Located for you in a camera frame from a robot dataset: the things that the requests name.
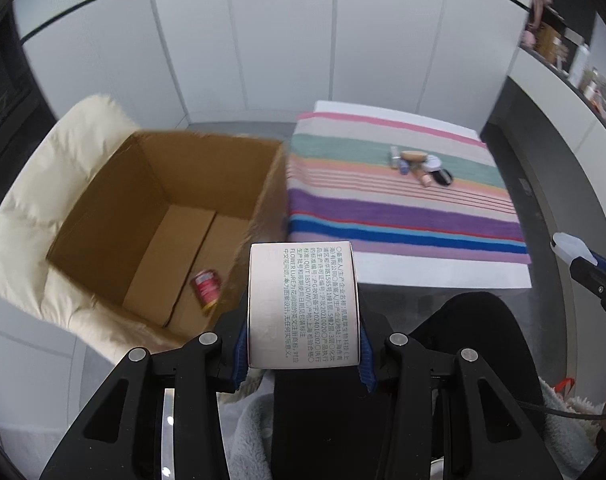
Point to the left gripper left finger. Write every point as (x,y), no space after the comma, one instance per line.
(118,434)

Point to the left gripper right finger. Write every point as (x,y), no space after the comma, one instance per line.
(445,410)

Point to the red jar gold lid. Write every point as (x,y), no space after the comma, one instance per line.
(207,285)

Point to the black round powder puff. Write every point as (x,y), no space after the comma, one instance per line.
(442,177)

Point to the white round compact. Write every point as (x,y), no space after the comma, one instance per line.
(432,163)

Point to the clear bottle pink cap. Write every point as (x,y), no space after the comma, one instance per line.
(423,177)

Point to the beige carton box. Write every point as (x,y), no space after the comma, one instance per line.
(303,307)

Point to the small purple bottle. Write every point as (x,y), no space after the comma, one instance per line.
(404,167)

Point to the small clear vial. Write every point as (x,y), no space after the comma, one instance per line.
(394,157)

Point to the person's black trouser legs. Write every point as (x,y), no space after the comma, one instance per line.
(328,426)

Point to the white spray bottle on shelf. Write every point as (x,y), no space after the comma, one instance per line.
(578,66)

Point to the brown cardboard box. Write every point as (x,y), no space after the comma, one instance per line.
(165,206)

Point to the beige powder puff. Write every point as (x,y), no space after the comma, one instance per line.
(414,156)

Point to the colourful striped cloth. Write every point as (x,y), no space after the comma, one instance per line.
(403,199)

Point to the brown box on shelf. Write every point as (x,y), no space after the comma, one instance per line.
(548,41)

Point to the cream padded chair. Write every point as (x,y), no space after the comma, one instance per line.
(32,214)

